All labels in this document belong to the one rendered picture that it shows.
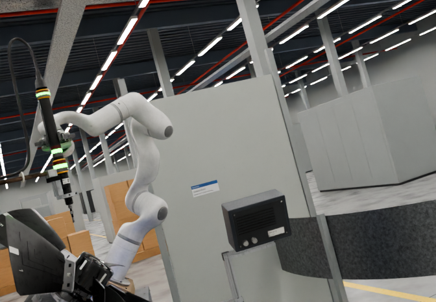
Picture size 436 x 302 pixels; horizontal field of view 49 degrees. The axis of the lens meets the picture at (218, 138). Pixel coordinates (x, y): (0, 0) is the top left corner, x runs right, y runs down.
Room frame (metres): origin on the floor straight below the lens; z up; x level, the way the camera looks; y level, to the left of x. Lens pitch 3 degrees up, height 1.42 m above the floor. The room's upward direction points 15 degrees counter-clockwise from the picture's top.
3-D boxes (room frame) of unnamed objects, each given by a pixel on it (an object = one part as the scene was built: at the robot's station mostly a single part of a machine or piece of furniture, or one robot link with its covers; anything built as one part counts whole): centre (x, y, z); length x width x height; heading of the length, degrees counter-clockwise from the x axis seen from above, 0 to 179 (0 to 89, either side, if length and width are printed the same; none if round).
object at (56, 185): (1.55, 0.53, 1.49); 0.09 x 0.07 x 0.10; 138
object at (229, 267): (2.03, 0.09, 0.96); 0.03 x 0.03 x 0.20; 13
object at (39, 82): (1.56, 0.53, 1.65); 0.04 x 0.04 x 0.46
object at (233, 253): (2.05, -0.01, 1.04); 0.24 x 0.03 x 0.03; 103
